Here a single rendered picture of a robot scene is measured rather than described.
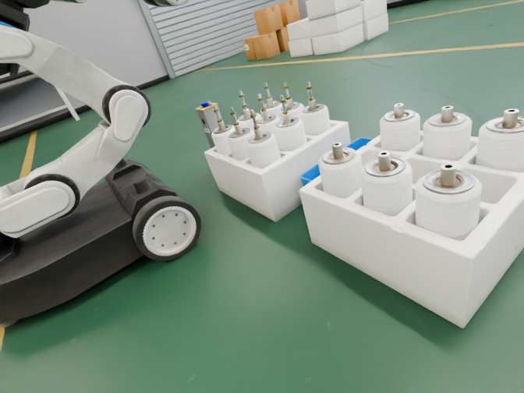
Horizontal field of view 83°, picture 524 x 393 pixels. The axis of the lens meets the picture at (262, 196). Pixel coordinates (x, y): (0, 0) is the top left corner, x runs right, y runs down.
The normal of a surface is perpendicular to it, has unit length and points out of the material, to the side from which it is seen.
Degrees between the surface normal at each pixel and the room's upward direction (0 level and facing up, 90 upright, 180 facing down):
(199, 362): 0
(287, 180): 90
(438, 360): 0
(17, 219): 90
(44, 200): 90
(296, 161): 90
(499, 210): 0
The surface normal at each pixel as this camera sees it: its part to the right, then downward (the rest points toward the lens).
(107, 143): 0.36, 0.66
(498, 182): -0.77, 0.50
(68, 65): 0.76, 0.47
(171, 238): 0.56, 0.29
